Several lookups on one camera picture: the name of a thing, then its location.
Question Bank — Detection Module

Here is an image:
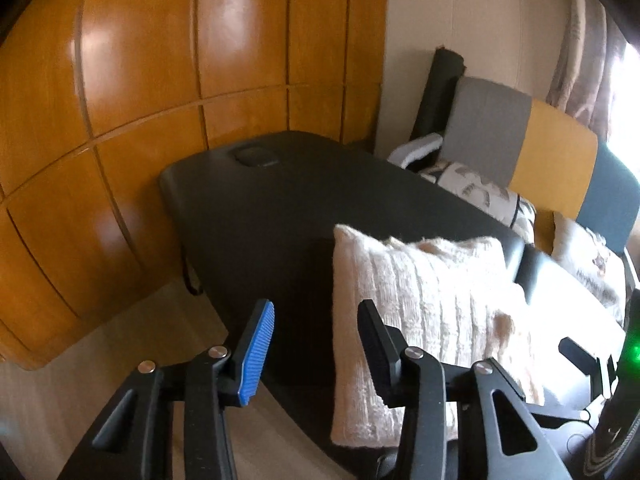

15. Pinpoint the cream knitted sweater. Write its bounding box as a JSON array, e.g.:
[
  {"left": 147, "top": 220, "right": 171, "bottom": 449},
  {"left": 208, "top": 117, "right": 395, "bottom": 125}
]
[{"left": 331, "top": 224, "right": 544, "bottom": 448}]

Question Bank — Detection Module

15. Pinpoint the grey deer print pillow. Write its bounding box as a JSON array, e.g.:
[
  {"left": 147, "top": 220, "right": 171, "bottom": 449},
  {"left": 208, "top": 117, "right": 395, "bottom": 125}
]
[{"left": 551, "top": 211, "right": 627, "bottom": 325}]

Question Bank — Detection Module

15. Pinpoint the triangle pattern pillow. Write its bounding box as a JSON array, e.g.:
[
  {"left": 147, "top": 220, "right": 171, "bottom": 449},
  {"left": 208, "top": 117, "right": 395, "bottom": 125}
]
[{"left": 420, "top": 160, "right": 537, "bottom": 244}]

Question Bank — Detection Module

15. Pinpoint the multicolour sofa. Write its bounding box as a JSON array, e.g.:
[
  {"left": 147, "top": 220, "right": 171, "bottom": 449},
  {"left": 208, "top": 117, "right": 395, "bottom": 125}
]
[{"left": 387, "top": 46, "right": 640, "bottom": 311}]

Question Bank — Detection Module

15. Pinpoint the pink left curtain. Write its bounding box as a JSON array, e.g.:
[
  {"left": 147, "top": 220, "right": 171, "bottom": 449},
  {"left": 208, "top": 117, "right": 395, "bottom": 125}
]
[{"left": 546, "top": 0, "right": 626, "bottom": 141}]

